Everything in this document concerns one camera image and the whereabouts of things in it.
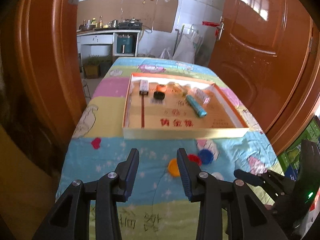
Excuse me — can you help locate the red bottle cap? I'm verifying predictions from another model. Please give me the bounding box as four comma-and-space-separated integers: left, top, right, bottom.
188, 154, 202, 166

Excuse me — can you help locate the plain orange bottle cap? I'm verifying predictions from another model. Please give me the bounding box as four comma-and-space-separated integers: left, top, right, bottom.
168, 158, 180, 177

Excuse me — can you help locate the blue bottle cap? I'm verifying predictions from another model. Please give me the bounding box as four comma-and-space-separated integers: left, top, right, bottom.
197, 149, 214, 165

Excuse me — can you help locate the teal rectangular box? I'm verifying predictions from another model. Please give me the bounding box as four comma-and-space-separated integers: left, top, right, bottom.
185, 94, 207, 118

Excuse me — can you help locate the floral transparent rectangular box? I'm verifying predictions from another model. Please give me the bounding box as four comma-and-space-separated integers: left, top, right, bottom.
193, 87, 210, 105

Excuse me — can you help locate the black bottle cap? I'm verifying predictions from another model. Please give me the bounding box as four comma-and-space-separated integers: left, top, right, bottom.
153, 91, 165, 100

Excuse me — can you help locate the white cartoon rectangular box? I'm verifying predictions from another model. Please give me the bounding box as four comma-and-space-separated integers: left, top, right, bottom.
139, 80, 149, 95

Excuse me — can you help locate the gold rectangular box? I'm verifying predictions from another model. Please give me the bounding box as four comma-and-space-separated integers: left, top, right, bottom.
170, 82, 188, 97

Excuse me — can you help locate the orange cap with label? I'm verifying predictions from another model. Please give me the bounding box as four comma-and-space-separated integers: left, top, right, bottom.
156, 84, 167, 93

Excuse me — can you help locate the green cardboard carton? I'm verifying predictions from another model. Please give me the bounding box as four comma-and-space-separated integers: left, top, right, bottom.
277, 115, 320, 181

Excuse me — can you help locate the colourful cartoon tablecloth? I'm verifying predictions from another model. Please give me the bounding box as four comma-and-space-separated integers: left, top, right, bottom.
56, 57, 282, 239

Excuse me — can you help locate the shallow orange-rimmed cardboard tray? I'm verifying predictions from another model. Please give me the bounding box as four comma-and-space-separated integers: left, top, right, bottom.
122, 73, 249, 140

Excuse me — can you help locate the round metal stool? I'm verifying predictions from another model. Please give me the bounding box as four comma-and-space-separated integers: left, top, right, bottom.
81, 79, 91, 99

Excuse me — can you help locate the potted green plant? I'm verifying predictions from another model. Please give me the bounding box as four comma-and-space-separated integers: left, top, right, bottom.
82, 55, 112, 79

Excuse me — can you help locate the teal air fryer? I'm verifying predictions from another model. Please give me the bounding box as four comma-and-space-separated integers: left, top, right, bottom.
117, 34, 133, 54

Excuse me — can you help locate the brown wooden door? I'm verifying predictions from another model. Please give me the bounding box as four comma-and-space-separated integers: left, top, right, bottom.
208, 0, 316, 133

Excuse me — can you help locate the white plastic sack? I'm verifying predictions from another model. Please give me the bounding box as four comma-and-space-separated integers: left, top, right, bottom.
172, 32, 200, 64

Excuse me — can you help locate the white kitchen counter cabinet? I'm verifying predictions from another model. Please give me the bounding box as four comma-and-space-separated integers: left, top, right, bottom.
76, 29, 142, 63

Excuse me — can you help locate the black gas stove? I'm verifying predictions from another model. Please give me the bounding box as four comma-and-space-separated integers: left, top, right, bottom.
118, 19, 143, 30

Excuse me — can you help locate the cardboard wall panel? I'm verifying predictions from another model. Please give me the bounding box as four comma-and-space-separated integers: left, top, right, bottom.
76, 0, 178, 33

